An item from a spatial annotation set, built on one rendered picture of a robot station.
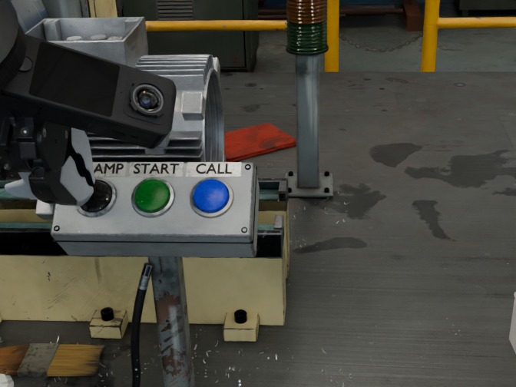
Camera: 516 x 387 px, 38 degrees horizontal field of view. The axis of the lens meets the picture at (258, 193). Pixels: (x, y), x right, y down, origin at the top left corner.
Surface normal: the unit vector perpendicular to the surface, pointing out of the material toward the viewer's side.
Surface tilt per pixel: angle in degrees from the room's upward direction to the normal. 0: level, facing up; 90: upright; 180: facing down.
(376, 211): 0
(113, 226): 37
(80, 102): 48
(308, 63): 90
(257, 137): 1
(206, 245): 127
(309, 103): 90
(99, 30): 90
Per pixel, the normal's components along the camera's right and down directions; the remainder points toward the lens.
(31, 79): 0.43, -0.34
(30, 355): -0.04, -0.89
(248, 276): -0.08, 0.46
